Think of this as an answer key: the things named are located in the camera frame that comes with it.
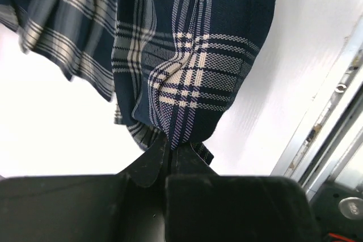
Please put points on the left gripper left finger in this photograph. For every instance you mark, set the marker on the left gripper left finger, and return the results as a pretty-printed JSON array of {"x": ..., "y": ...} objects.
[{"x": 127, "y": 206}]

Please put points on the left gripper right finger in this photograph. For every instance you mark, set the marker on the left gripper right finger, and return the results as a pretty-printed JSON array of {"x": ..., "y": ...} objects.
[{"x": 204, "y": 206}]

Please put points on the navy plaid pleated skirt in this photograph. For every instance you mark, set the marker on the navy plaid pleated skirt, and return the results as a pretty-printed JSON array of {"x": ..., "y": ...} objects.
[{"x": 174, "y": 66}]

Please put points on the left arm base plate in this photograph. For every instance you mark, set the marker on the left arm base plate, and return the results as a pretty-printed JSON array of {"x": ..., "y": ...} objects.
[{"x": 337, "y": 202}]

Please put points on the aluminium frame rail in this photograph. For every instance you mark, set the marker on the aluminium frame rail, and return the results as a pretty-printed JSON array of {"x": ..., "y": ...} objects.
[{"x": 327, "y": 144}]

